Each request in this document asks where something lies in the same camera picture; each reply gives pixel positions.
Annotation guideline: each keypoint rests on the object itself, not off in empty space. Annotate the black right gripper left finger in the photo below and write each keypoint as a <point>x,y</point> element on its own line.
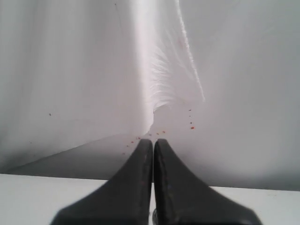
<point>122,200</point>

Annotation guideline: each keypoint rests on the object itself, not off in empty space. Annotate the white backdrop cloth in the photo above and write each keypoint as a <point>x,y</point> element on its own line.
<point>82,81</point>

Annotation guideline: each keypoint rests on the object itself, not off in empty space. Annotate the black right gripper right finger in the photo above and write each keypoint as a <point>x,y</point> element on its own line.
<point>184,199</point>

